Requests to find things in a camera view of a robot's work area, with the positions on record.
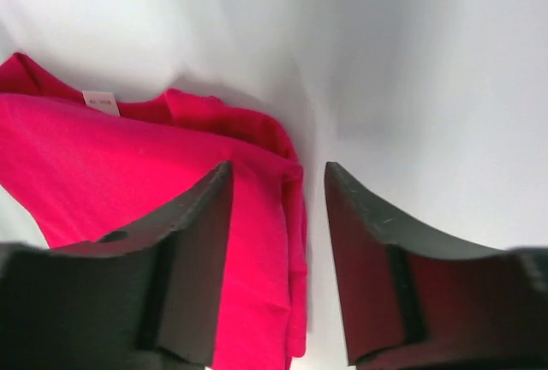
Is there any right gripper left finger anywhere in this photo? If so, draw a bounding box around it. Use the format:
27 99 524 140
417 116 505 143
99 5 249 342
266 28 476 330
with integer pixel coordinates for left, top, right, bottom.
1 162 233 369

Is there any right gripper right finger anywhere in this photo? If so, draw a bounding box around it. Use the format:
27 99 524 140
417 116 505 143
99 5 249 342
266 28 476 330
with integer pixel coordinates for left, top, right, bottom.
325 162 547 369

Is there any red t shirt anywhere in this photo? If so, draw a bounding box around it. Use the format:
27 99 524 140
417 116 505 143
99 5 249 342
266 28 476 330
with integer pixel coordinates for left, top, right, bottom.
1 53 307 369

